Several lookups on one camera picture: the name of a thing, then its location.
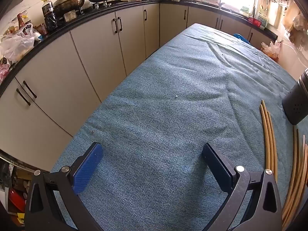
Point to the hanging plastic bags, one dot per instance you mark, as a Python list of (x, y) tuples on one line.
[(297, 24)]

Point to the dark cooking oil bottle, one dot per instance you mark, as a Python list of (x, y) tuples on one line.
[(49, 14)]

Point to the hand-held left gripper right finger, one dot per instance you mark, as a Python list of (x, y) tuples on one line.
[(216, 166)]

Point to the blue plastic bag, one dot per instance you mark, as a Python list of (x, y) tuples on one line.
[(240, 37)]

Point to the small red basket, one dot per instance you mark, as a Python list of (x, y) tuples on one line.
[(254, 21)]

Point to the beige lower kitchen cabinets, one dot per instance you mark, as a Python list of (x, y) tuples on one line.
[(96, 53)]

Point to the orange plastic bag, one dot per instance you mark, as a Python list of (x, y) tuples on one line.
[(270, 49)]

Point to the red plastic basin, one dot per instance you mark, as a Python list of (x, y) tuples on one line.
[(16, 199)]

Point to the dark metal chopstick holder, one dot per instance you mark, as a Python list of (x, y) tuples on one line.
[(297, 101)]

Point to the gas stove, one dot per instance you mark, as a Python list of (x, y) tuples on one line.
[(103, 4)]

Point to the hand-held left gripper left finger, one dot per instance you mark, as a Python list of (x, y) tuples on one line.
[(87, 168)]

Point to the wooden chopstick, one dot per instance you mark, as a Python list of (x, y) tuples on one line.
[(302, 163), (264, 134), (268, 134), (273, 144), (306, 180), (304, 170)]

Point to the blue tablecloth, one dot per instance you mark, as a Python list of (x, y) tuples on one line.
[(168, 96)]

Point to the white plastic bag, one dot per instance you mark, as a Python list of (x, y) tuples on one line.
[(16, 44)]

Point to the black kitchen countertop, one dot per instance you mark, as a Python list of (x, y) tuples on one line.
[(55, 30)]

